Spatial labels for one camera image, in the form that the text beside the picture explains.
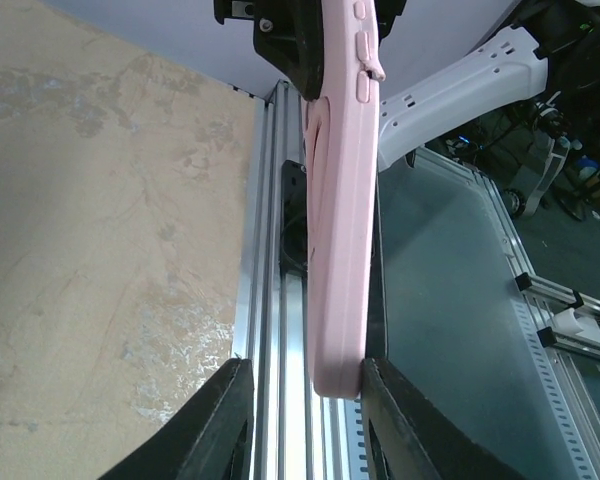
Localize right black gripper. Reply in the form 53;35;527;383
212;0;407;100

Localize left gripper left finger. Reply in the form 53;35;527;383
102;358;254;479

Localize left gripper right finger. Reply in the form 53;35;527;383
361;358;523;480

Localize black phone from pink case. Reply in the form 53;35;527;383
366;181;388;358

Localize pink phone case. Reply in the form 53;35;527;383
303;1;386;399

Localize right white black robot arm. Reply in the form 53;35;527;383
213;1;600;173

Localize aluminium rail frame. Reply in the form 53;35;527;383
232;81;368;479

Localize grey slotted cable duct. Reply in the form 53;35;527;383
511;294;600;479

